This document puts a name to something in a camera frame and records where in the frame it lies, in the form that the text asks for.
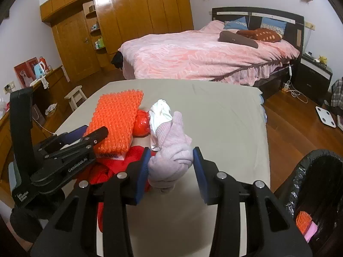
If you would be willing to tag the small white wooden stool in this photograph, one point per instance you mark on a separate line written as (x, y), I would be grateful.
(75, 96)

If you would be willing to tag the red plastic bag ball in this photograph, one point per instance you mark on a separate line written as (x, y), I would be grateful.
(141, 125)

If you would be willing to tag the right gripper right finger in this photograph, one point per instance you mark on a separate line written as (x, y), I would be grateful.
(270, 229)

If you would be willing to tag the dark bedside table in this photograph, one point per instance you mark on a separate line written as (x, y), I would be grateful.
(312, 79)

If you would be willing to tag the yellow plush toy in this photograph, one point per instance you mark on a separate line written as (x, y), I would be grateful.
(322, 60)

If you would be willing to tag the left blue pillow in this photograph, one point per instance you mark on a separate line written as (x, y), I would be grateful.
(237, 24)

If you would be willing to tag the right blue pillow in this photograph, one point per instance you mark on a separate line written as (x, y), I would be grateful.
(274, 25)

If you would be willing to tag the red dotted cushion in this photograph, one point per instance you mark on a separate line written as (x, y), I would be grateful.
(261, 34)

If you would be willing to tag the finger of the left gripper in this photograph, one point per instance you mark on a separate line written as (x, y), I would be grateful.
(75, 145)

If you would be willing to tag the black lined trash bin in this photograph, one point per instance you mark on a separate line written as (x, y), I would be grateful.
(315, 186)

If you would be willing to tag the pink white box on floor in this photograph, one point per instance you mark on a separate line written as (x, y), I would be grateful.
(340, 122)

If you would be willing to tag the plaid shirt on chair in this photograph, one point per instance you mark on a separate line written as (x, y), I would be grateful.
(337, 94)

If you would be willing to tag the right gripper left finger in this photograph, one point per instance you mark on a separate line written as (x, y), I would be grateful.
(71, 231)

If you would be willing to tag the blue pillow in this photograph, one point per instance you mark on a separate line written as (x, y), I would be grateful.
(274, 25)
(237, 24)

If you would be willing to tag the white plastic bag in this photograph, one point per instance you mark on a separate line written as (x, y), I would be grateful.
(159, 113)

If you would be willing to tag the brown cushion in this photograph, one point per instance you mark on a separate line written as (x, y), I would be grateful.
(229, 37)

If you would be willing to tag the pink sponge block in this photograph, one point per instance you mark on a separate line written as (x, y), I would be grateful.
(311, 231)

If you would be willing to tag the red fleece glove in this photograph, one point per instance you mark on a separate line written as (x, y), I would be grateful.
(102, 169)

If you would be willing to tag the wooden wardrobe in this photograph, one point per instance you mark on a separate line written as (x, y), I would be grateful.
(89, 32)

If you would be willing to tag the bed with pink quilt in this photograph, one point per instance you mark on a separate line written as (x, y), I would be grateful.
(201, 55)

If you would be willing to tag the light blue electric kettle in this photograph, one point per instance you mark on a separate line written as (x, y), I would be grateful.
(39, 69)

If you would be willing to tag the wooden side cabinet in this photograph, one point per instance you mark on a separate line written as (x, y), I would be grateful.
(41, 113)

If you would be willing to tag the black wooden headboard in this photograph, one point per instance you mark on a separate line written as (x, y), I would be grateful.
(293, 33)

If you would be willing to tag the red picture frame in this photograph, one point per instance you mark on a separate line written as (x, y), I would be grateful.
(25, 72)

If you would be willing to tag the white bathroom scale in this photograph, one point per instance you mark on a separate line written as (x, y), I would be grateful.
(325, 117)

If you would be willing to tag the pink knit glove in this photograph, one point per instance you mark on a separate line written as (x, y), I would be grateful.
(174, 157)

